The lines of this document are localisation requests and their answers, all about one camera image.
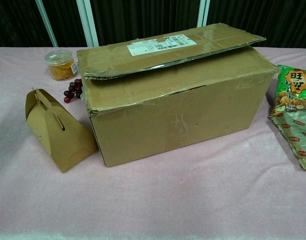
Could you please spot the large brown cardboard box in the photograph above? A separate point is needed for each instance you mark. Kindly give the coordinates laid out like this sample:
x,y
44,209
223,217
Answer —
x,y
167,120

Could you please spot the small kraft paper gable box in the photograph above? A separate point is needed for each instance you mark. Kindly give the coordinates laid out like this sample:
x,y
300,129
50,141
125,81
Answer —
x,y
60,140

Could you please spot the pink tablecloth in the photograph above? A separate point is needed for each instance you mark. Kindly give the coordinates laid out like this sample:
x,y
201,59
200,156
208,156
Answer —
x,y
152,200

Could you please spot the dark red grape bunch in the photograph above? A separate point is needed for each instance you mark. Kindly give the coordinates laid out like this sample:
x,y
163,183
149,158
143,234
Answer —
x,y
73,90

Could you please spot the clear plastic jar yellow contents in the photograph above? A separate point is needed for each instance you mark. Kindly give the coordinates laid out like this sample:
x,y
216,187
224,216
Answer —
x,y
61,67

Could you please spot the double white frame post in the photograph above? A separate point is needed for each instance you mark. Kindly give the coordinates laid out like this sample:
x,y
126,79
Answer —
x,y
88,22

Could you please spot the slanted white frame post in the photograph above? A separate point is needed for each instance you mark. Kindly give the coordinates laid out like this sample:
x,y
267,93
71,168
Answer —
x,y
46,25

